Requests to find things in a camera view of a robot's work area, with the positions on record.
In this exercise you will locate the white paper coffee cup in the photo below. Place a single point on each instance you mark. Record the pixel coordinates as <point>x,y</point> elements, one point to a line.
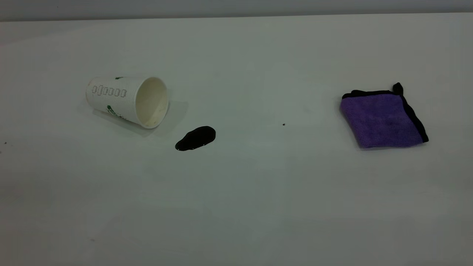
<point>118,99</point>

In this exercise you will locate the purple cloth with black trim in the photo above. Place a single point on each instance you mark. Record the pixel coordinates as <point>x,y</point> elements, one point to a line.
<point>380,120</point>

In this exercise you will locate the black liquid spill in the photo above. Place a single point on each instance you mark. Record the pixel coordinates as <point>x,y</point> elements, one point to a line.
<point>196,138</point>

